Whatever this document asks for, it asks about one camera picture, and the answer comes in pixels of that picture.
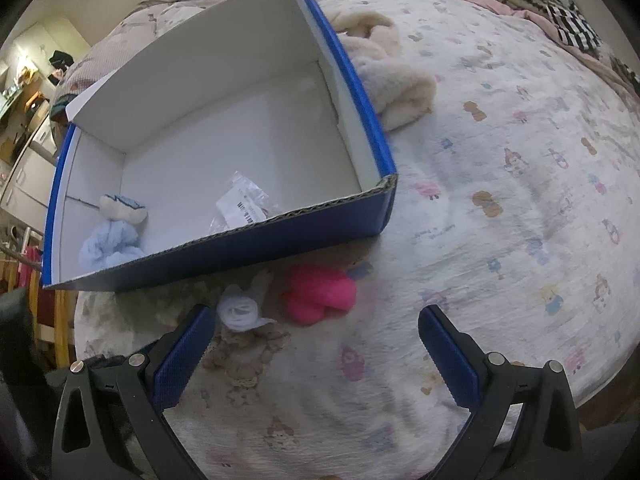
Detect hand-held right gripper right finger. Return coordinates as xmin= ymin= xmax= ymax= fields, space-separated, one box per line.
xmin=418 ymin=304 xmax=585 ymax=480

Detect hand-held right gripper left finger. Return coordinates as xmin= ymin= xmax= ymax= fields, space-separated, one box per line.
xmin=50 ymin=304 xmax=217 ymax=480

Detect white small bottle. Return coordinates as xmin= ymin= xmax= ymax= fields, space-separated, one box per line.
xmin=216 ymin=270 xmax=277 ymax=333

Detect pink soft toy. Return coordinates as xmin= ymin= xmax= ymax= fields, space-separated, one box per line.
xmin=281 ymin=265 xmax=358 ymax=325

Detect blue and white cardboard box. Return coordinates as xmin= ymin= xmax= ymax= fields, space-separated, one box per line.
xmin=41 ymin=0 xmax=399 ymax=292

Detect light blue fuzzy sock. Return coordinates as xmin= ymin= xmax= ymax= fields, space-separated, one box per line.
xmin=78 ymin=220 xmax=145 ymax=271

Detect yellow wooden rack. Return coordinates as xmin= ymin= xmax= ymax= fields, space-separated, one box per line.
xmin=0 ymin=240 xmax=76 ymax=368

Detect cream plush item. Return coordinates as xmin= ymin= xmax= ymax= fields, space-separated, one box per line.
xmin=99 ymin=193 xmax=148 ymax=228

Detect clear plastic bag with label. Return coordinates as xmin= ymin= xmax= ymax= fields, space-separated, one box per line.
xmin=209 ymin=171 xmax=283 ymax=235

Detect white floor cabinet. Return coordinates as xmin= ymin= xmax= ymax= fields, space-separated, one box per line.
xmin=0 ymin=125 xmax=58 ymax=221

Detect cream fleece blanket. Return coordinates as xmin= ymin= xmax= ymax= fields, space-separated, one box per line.
xmin=332 ymin=10 xmax=437 ymax=133

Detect beige printed duvet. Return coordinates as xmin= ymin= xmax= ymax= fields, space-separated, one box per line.
xmin=52 ymin=0 xmax=466 ymax=126

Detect dark hanging clothes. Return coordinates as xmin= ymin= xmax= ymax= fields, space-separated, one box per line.
xmin=47 ymin=50 xmax=73 ymax=78

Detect black and white striped garment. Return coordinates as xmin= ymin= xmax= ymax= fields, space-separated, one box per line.
xmin=515 ymin=0 xmax=640 ymax=86

